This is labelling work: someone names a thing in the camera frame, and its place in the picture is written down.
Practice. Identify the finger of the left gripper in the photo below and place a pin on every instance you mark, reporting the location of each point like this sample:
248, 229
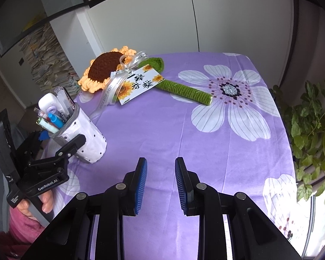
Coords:
44, 135
62, 155

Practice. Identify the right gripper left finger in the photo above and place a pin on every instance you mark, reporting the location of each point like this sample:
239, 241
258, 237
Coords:
87, 217

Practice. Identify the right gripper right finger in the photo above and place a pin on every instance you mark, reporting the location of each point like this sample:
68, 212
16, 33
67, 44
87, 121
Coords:
252, 234

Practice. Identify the green white pen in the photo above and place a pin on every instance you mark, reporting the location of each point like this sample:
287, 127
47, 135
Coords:
47, 125

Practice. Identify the blue pen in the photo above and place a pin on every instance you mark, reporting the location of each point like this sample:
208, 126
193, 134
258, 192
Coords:
58, 122

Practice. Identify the black marker pen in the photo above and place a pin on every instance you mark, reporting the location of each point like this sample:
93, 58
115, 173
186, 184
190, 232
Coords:
61, 115

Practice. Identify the clear transparent pen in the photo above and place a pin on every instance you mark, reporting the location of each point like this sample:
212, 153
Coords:
65, 111

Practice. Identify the red gel pen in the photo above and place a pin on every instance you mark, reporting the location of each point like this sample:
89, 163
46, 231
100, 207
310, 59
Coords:
42, 114

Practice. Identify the pink patterned pen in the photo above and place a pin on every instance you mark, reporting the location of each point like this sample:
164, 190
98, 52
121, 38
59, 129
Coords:
67, 100

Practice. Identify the person's left hand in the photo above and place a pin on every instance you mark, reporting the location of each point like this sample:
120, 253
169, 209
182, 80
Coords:
47, 205

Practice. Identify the pile of stacked papers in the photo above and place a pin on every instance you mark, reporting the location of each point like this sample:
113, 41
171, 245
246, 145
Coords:
49, 64

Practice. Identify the purple floral tablecloth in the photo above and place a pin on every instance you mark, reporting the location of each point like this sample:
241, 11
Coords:
237, 143

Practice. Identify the crochet sunflower with green stem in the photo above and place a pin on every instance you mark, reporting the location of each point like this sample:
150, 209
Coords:
97, 75

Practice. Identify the white sunflower greeting card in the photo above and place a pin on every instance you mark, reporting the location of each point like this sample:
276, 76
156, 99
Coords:
139, 82

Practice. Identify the silver ribbon bow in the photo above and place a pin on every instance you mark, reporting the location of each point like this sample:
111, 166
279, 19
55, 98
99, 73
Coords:
110, 93

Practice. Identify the green potted plant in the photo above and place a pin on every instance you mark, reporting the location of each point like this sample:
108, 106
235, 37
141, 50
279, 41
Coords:
305, 126

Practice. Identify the glass cabinet door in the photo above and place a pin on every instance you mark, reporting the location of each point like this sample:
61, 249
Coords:
19, 17

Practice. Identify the white bookshelf cabinet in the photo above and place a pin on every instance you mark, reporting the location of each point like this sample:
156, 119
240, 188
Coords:
259, 29

